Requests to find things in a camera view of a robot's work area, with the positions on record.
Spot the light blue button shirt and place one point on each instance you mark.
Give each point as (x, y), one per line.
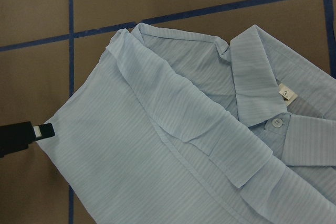
(180, 127)

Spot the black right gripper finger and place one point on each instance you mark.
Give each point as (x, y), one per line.
(17, 137)

